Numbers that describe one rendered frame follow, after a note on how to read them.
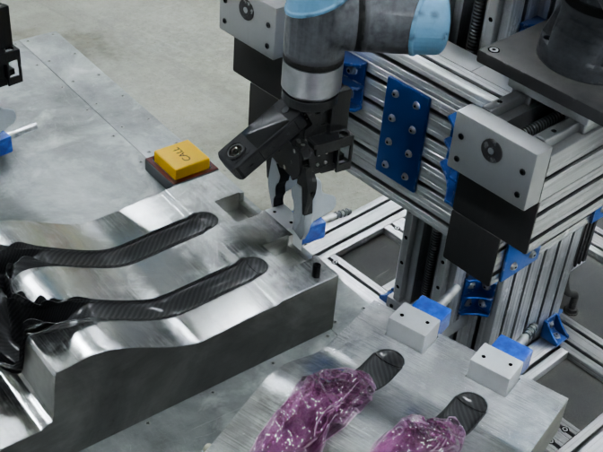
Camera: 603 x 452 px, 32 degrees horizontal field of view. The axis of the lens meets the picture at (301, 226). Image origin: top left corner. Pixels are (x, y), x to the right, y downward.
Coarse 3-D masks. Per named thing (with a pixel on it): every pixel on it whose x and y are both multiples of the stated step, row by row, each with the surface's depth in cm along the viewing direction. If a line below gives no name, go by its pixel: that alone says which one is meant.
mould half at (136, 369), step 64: (192, 192) 139; (192, 256) 129; (256, 256) 129; (128, 320) 116; (192, 320) 121; (256, 320) 122; (320, 320) 131; (0, 384) 114; (64, 384) 108; (128, 384) 114; (192, 384) 121; (0, 448) 107; (64, 448) 113
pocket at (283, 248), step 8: (280, 240) 133; (288, 240) 134; (272, 248) 133; (280, 248) 134; (288, 248) 134; (296, 248) 134; (280, 256) 134; (288, 256) 134; (296, 256) 133; (304, 256) 132; (312, 256) 130; (288, 264) 133; (296, 264) 133
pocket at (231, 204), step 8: (224, 200) 139; (232, 200) 140; (240, 200) 140; (224, 208) 140; (232, 208) 141; (240, 208) 141; (248, 208) 140; (232, 216) 140; (240, 216) 140; (248, 216) 140
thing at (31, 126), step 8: (16, 128) 158; (24, 128) 159; (32, 128) 160; (0, 136) 155; (8, 136) 155; (16, 136) 158; (0, 144) 155; (8, 144) 156; (0, 152) 155; (8, 152) 156
